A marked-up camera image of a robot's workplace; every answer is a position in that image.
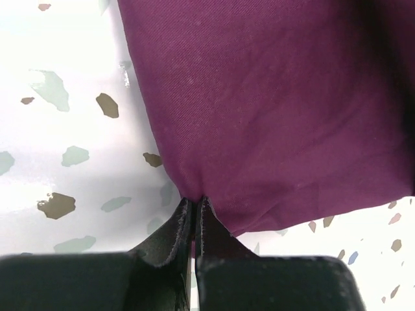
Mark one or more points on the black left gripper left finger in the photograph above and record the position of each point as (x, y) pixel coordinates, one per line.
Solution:
(162, 265)

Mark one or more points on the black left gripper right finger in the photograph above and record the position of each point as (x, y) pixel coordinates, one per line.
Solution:
(220, 262)

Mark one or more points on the purple surgical cloth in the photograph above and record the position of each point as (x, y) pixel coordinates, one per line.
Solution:
(281, 112)

